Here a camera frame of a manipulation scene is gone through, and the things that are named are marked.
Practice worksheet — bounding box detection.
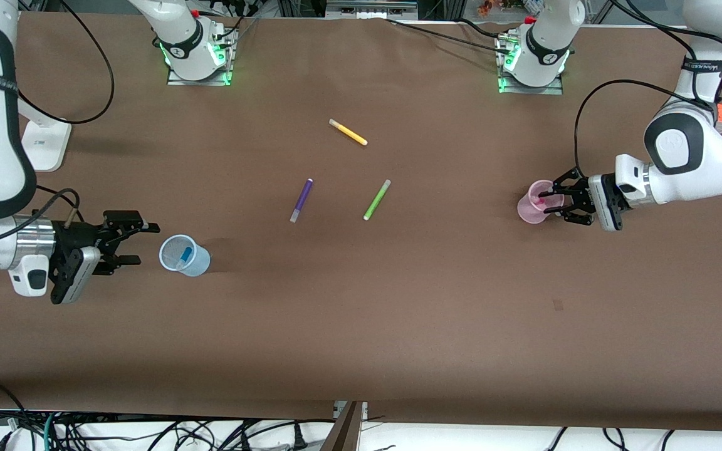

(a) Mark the translucent pink cup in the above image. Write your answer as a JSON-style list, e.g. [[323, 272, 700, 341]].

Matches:
[[517, 179, 566, 224]]

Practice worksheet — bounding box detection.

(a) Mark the translucent blue cup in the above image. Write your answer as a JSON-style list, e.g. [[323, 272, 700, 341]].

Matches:
[[159, 234, 211, 277]]

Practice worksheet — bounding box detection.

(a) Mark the white desk lamp stand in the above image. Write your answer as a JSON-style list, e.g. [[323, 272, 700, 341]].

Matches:
[[18, 100, 73, 173]]

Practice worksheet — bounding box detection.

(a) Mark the purple marker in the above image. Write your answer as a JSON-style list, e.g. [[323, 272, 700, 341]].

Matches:
[[286, 179, 315, 222]]

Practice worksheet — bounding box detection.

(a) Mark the green marker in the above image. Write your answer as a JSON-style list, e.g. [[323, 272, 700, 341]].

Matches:
[[363, 179, 392, 221]]

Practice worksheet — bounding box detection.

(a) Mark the yellow marker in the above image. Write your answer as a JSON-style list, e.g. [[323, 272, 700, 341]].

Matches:
[[328, 118, 369, 147]]

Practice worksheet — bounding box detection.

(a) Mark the brown paper table cover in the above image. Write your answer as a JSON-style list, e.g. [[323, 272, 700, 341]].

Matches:
[[0, 11, 722, 433]]

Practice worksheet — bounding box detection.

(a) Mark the grey metal box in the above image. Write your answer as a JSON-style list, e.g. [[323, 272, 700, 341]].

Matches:
[[326, 0, 419, 20]]

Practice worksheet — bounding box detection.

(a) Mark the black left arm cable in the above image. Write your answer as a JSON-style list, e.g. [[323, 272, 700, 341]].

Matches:
[[573, 0, 722, 184]]

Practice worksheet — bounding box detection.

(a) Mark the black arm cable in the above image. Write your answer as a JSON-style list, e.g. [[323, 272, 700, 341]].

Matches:
[[573, 0, 722, 184], [0, 0, 115, 249]]

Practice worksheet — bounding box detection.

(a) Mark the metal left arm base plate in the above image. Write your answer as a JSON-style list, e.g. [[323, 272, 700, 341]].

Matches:
[[496, 33, 565, 96]]

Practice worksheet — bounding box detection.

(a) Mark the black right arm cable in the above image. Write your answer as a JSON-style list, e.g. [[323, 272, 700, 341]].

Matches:
[[0, 0, 115, 249]]

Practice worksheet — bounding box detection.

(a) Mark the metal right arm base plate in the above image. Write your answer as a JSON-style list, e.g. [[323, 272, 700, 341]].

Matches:
[[165, 28, 236, 87]]

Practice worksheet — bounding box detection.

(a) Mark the black cable on table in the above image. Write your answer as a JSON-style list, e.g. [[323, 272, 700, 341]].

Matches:
[[385, 17, 513, 54]]

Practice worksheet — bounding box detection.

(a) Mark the aluminium frame post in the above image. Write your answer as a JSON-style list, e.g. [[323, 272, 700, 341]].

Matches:
[[320, 400, 367, 451]]

